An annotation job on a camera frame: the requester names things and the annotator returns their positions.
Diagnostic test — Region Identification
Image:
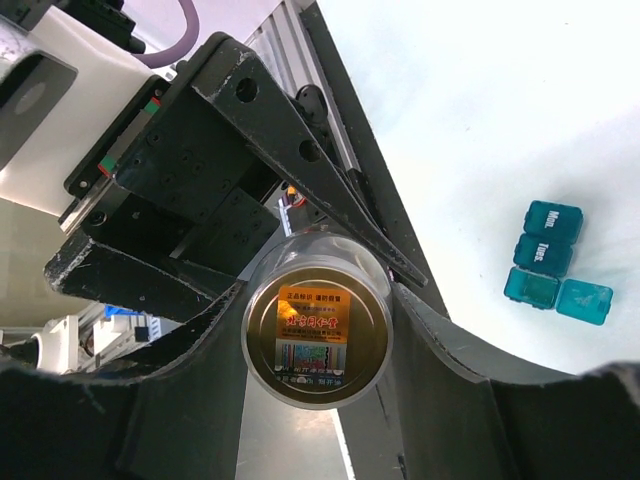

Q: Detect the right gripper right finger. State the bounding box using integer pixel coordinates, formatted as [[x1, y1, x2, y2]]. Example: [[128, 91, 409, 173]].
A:
[[393, 284, 639, 479]]

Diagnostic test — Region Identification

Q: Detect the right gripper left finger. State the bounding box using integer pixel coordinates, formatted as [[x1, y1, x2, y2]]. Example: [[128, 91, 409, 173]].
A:
[[1, 283, 247, 479]]

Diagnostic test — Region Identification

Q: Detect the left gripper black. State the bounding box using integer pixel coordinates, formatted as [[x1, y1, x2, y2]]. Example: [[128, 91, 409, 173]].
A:
[[44, 33, 427, 320]]

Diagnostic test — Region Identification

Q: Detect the gold bottle lid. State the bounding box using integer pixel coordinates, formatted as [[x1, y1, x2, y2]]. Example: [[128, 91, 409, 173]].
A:
[[240, 254, 395, 411]]

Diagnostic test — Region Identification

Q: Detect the clear pill bottle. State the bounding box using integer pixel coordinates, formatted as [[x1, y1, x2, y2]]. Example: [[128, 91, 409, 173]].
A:
[[240, 223, 396, 411]]

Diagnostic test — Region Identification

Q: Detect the teal weekly pill organizer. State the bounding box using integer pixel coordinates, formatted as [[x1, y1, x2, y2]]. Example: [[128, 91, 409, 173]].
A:
[[503, 200, 614, 326]]

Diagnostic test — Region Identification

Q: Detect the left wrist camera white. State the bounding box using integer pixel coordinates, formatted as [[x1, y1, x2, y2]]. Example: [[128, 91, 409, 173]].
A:
[[1, 1, 165, 217]]

